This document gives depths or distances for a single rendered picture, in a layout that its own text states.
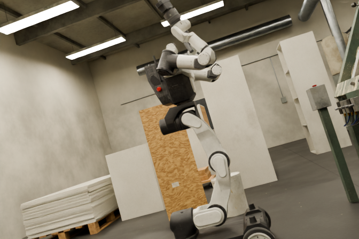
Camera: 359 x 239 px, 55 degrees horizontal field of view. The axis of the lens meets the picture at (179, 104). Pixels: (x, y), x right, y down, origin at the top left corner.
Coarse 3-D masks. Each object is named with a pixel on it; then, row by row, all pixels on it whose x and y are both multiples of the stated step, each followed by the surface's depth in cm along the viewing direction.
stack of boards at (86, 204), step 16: (64, 192) 462; (80, 192) 456; (96, 192) 478; (112, 192) 528; (32, 208) 468; (48, 208) 464; (64, 208) 459; (80, 208) 454; (96, 208) 462; (112, 208) 510; (32, 224) 467; (48, 224) 463; (64, 224) 457; (80, 224) 454; (96, 224) 454
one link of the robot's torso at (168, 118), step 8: (184, 104) 235; (192, 104) 234; (168, 112) 236; (176, 112) 235; (160, 120) 241; (168, 120) 236; (176, 120) 236; (160, 128) 238; (168, 128) 237; (176, 128) 237
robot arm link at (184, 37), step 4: (172, 28) 212; (176, 28) 210; (172, 32) 214; (176, 32) 211; (180, 32) 209; (192, 32) 211; (176, 36) 213; (180, 36) 210; (184, 36) 209; (188, 36) 209; (180, 40) 213; (184, 40) 211; (188, 40) 211
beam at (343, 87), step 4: (356, 76) 243; (348, 80) 257; (352, 80) 250; (356, 80) 241; (340, 84) 272; (344, 84) 264; (348, 84) 255; (356, 84) 239; (340, 88) 270; (344, 88) 262; (348, 88) 253; (352, 88) 245; (356, 88) 237; (336, 92) 277; (340, 92) 267; (344, 92) 259; (336, 96) 275; (340, 96) 267; (344, 96) 264
